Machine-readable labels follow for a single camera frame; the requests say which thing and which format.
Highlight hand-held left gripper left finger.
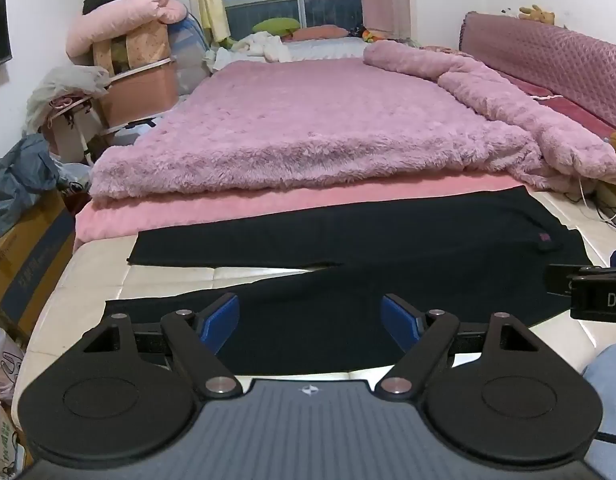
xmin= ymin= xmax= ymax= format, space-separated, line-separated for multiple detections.
xmin=80 ymin=292 xmax=241 ymax=401

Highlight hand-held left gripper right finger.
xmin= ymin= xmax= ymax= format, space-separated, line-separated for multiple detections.
xmin=373 ymin=292 xmax=539 ymax=401

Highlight black pants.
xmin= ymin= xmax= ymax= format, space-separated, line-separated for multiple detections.
xmin=104 ymin=185 xmax=594 ymax=376

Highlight person's blue clothing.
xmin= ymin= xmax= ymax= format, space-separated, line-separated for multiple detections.
xmin=580 ymin=342 xmax=616 ymax=480

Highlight thin pink sheet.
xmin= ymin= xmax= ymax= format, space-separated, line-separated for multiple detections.
xmin=74 ymin=170 xmax=526 ymax=253

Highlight cardboard box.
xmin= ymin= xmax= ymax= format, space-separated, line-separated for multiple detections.
xmin=0 ymin=190 xmax=76 ymax=341

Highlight rolled pink fluffy duvet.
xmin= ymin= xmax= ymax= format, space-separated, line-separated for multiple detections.
xmin=363 ymin=40 xmax=616 ymax=196

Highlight pink quilted headboard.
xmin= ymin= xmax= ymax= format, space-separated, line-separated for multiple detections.
xmin=458 ymin=11 xmax=616 ymax=133

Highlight pink fluffy blanket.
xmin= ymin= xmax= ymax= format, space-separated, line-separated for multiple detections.
xmin=89 ymin=56 xmax=544 ymax=201

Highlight white plastic bag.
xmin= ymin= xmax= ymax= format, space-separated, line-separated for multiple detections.
xmin=0 ymin=327 xmax=26 ymax=406

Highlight pink storage box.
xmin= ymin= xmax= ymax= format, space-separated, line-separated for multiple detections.
xmin=95 ymin=60 xmax=179 ymax=128

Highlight printed plastic bag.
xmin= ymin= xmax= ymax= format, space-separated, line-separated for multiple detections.
xmin=0 ymin=395 xmax=25 ymax=480

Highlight blue-grey plastic bag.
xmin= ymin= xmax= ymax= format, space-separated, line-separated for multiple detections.
xmin=0 ymin=132 xmax=64 ymax=241

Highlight yellow plush toy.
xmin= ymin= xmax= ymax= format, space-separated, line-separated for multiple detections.
xmin=518 ymin=4 xmax=556 ymax=26

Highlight blue white quilt bag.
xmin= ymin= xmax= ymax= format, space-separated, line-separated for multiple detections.
xmin=167 ymin=12 xmax=214 ymax=96

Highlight white cloth pile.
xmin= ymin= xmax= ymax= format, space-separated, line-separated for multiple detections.
xmin=213 ymin=31 xmax=291 ymax=68

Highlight grey cloth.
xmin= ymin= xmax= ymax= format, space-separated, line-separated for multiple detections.
xmin=25 ymin=65 xmax=111 ymax=133

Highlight patterned storage bag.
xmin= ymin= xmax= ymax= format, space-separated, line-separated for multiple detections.
xmin=92 ymin=22 xmax=171 ymax=76

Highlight salmon pillow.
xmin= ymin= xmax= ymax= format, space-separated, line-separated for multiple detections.
xmin=288 ymin=24 xmax=350 ymax=42

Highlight green pillow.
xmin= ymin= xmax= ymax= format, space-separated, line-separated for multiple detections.
xmin=252 ymin=17 xmax=301 ymax=37

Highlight folded pink quilt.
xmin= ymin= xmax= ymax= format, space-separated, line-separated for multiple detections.
xmin=65 ymin=0 xmax=189 ymax=58

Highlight white cable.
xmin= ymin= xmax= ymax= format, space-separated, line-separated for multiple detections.
xmin=573 ymin=177 xmax=616 ymax=236

